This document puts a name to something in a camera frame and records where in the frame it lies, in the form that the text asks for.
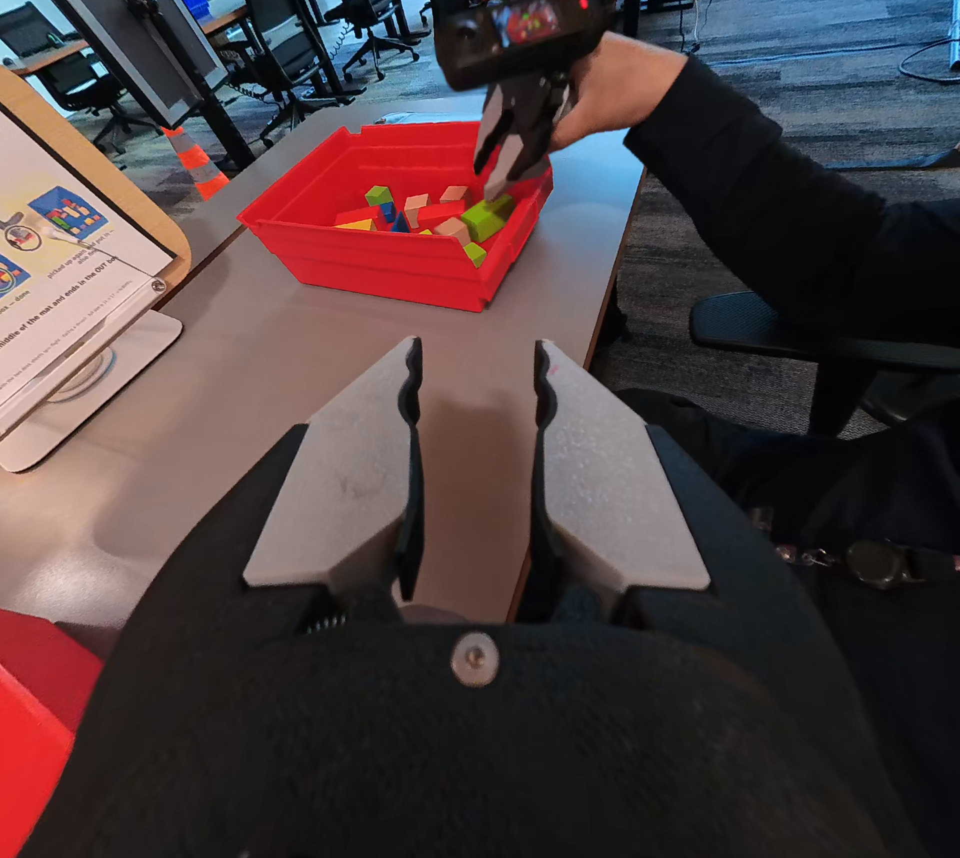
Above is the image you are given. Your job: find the person's dark clothing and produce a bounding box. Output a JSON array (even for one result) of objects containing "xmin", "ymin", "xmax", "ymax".
[{"xmin": 611, "ymin": 385, "xmax": 960, "ymax": 858}]

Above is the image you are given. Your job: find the clear flat tray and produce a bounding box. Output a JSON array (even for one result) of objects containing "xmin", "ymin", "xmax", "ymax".
[{"xmin": 372, "ymin": 111, "xmax": 483, "ymax": 126}]

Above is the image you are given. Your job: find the pile of small coloured blocks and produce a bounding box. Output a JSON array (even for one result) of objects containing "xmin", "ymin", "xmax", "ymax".
[{"xmin": 333, "ymin": 184, "xmax": 490, "ymax": 269}]

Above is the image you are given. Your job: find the black chair armrest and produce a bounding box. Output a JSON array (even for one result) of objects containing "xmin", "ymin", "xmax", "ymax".
[{"xmin": 688, "ymin": 290, "xmax": 960, "ymax": 439}]

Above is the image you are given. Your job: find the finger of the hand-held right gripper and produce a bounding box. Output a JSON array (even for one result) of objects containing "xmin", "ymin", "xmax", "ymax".
[
  {"xmin": 482, "ymin": 117, "xmax": 558, "ymax": 201},
  {"xmin": 472, "ymin": 84, "xmax": 520, "ymax": 175}
]

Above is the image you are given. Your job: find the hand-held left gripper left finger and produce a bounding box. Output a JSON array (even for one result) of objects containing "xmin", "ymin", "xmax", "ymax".
[{"xmin": 242, "ymin": 335, "xmax": 426, "ymax": 602}]

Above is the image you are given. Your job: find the black floor cable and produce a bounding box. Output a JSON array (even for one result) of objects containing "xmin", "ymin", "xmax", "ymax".
[{"xmin": 897, "ymin": 36, "xmax": 960, "ymax": 84}]

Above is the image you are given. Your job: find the red plastic bin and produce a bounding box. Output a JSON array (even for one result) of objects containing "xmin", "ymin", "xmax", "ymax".
[
  {"xmin": 0, "ymin": 609, "xmax": 104, "ymax": 840},
  {"xmin": 236, "ymin": 120, "xmax": 555, "ymax": 314}
]

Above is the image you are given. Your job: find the person's right forearm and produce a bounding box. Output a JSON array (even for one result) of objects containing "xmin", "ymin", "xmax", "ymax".
[{"xmin": 624, "ymin": 54, "xmax": 960, "ymax": 357}]

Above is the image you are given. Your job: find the long wooden desk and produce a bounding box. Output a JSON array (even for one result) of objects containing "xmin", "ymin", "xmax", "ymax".
[{"xmin": 11, "ymin": 0, "xmax": 324, "ymax": 77}]

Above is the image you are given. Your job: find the black badge reel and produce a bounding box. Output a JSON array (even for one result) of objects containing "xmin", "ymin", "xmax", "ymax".
[{"xmin": 772, "ymin": 537, "xmax": 960, "ymax": 591}]

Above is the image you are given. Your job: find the person's right hand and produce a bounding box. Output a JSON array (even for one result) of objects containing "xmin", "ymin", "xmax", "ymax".
[{"xmin": 549, "ymin": 31, "xmax": 689, "ymax": 156}]

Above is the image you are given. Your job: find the green rectangular block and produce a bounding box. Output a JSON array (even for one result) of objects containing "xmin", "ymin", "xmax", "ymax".
[{"xmin": 459, "ymin": 193, "xmax": 516, "ymax": 243}]

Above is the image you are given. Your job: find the instruction sheet on stand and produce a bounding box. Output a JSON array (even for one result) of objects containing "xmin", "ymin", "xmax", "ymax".
[{"xmin": 0, "ymin": 66, "xmax": 194, "ymax": 474}]

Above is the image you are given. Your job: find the orange striped cone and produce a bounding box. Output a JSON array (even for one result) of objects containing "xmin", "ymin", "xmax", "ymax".
[{"xmin": 161, "ymin": 125, "xmax": 231, "ymax": 201}]

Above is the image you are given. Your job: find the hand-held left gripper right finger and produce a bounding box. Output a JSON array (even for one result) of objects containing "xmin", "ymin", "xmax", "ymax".
[{"xmin": 531, "ymin": 339, "xmax": 711, "ymax": 594}]

